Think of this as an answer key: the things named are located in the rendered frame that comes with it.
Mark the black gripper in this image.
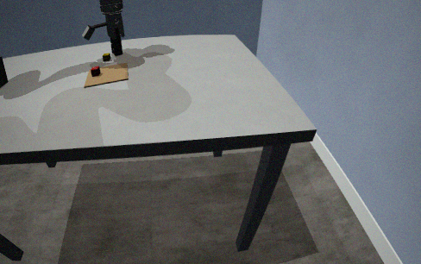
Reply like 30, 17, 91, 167
103, 10, 124, 56

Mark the tan mat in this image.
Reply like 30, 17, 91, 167
84, 63, 128, 88

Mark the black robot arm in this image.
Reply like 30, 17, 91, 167
82, 0, 123, 40

